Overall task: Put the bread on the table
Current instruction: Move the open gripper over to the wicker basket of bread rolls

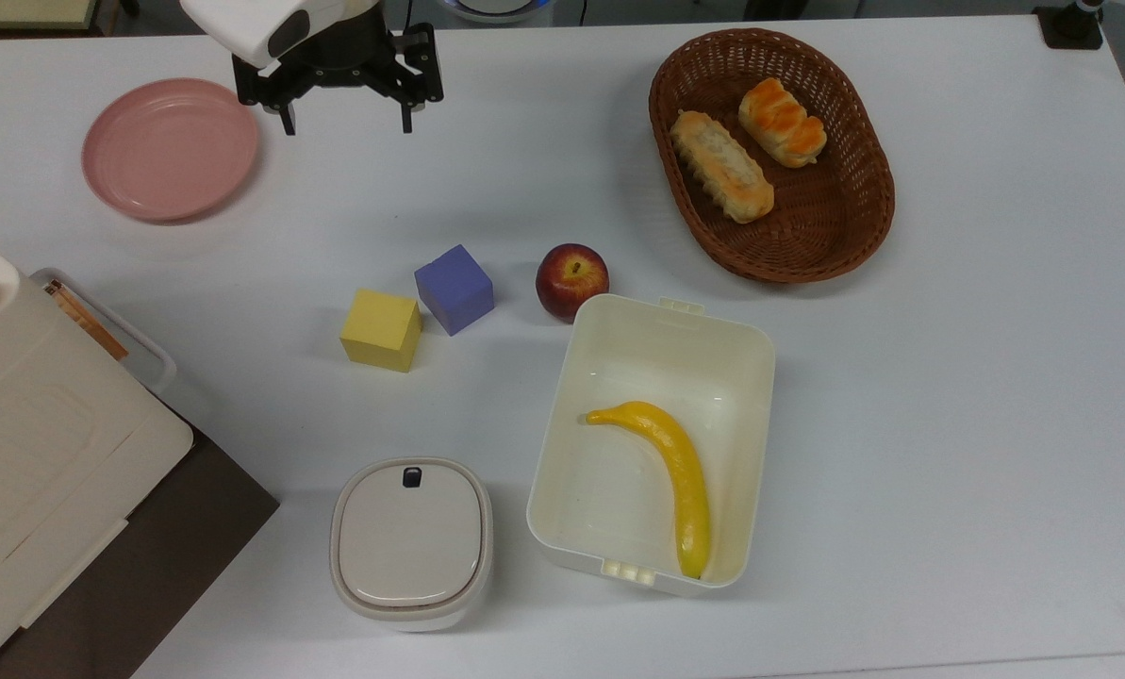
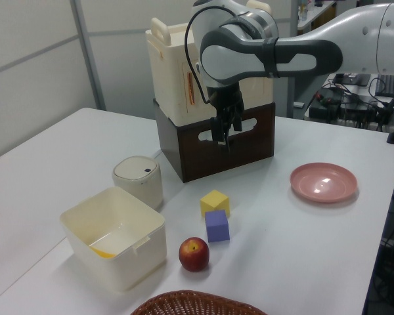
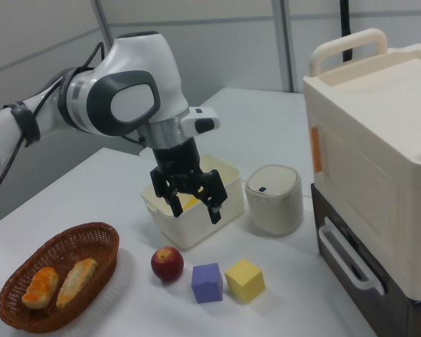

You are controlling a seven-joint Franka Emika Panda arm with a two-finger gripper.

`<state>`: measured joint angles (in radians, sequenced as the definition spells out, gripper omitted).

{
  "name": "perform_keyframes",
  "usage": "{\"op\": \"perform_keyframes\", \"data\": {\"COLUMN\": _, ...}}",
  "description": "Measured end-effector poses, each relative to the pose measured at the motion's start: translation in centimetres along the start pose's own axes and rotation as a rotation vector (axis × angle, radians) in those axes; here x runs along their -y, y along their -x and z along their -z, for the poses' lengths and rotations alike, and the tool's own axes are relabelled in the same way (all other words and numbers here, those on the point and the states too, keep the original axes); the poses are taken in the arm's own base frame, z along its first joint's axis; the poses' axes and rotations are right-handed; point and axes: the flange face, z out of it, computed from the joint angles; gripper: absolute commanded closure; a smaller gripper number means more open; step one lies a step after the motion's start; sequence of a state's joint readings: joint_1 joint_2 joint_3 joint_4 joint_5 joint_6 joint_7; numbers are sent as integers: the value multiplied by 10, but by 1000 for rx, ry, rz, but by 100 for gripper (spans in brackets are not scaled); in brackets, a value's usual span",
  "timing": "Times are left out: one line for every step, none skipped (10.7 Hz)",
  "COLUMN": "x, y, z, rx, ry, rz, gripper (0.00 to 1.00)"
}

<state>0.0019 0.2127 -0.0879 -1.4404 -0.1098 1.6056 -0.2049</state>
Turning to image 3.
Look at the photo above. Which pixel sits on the black pole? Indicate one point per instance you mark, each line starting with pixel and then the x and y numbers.
pixel 345 28

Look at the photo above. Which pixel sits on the yellow banana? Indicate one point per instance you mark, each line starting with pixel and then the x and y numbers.
pixel 190 203

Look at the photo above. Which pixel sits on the purple cube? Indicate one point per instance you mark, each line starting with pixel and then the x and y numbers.
pixel 207 284

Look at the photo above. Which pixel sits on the small white lidded bin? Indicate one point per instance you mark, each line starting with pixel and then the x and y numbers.
pixel 273 207

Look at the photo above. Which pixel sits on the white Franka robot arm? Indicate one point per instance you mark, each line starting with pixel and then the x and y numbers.
pixel 140 70

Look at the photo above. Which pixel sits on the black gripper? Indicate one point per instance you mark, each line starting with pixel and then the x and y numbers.
pixel 177 159

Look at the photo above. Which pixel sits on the brown wicker basket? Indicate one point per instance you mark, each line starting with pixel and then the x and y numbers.
pixel 91 238

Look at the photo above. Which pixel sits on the pale long bread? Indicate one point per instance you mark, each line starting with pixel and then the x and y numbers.
pixel 75 282

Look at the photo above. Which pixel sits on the red apple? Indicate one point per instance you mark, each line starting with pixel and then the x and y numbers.
pixel 167 265

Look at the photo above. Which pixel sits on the orange glazed bread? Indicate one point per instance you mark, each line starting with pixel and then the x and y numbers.
pixel 40 288

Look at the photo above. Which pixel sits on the white plastic box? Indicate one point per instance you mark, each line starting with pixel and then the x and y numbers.
pixel 182 231

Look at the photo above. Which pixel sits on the yellow cube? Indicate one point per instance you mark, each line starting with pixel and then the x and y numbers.
pixel 245 281

